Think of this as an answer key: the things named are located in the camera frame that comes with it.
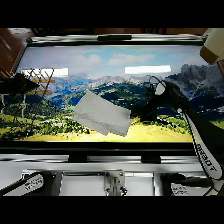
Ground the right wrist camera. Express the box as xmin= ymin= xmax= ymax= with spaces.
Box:
xmin=145 ymin=76 xmax=159 ymax=100

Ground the white shirt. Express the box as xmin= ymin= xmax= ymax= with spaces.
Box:
xmin=73 ymin=89 xmax=133 ymax=137

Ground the cardboard box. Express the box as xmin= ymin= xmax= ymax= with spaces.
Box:
xmin=199 ymin=28 xmax=224 ymax=66

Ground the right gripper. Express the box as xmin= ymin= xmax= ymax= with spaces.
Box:
xmin=140 ymin=98 xmax=161 ymax=122

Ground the silver frame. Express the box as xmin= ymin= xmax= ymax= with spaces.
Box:
xmin=0 ymin=33 xmax=224 ymax=197

